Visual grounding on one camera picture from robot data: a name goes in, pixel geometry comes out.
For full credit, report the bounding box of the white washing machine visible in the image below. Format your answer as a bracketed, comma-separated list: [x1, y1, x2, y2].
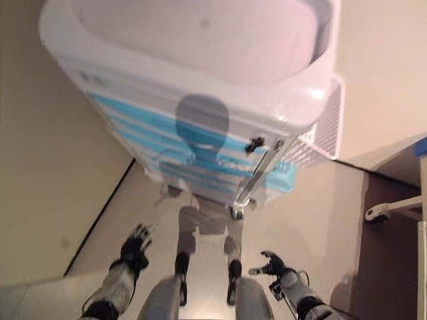
[38, 0, 343, 214]

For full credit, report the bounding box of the blue tape piece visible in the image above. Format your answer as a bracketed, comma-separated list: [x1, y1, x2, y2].
[412, 133, 427, 157]

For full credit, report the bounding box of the chrome cart side rail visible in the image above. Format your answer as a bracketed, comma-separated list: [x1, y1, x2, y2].
[232, 139, 285, 217]

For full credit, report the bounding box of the grey right robot leg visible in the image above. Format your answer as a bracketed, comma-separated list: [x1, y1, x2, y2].
[226, 259, 271, 320]

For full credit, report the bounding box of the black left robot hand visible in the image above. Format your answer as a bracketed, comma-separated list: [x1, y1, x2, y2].
[119, 223, 155, 271]

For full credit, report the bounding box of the grey left robot leg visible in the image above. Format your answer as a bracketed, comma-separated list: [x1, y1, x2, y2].
[138, 253, 191, 320]

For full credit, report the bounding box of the grey robot leg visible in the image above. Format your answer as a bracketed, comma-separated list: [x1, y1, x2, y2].
[226, 259, 271, 320]
[138, 253, 191, 320]

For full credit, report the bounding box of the blue bottom cart drawer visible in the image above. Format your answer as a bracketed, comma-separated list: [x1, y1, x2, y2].
[196, 156, 298, 201]

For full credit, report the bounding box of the white caster wheel leg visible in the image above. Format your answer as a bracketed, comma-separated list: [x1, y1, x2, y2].
[364, 196, 422, 223]

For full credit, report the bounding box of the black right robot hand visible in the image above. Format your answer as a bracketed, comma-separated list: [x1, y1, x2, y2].
[248, 250, 292, 284]

